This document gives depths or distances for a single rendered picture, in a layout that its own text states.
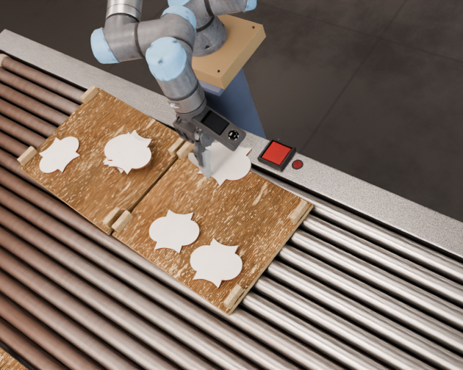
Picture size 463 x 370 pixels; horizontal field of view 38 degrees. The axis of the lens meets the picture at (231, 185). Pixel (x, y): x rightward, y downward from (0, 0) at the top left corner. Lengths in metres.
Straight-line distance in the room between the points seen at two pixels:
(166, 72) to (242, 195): 0.54
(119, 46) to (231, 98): 0.88
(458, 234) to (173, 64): 0.78
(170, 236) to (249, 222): 0.21
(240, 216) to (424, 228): 0.45
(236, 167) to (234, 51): 0.64
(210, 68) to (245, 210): 0.54
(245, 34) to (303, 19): 1.36
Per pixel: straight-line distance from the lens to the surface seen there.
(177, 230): 1.72
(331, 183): 1.73
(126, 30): 1.43
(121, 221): 1.77
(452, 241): 1.63
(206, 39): 2.07
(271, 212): 1.69
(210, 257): 1.66
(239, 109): 2.30
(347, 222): 1.66
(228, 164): 1.53
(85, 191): 1.91
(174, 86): 1.33
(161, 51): 1.31
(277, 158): 1.78
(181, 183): 1.80
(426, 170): 2.82
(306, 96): 3.12
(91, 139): 2.01
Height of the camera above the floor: 2.36
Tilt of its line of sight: 54 degrees down
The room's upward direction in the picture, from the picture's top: 24 degrees counter-clockwise
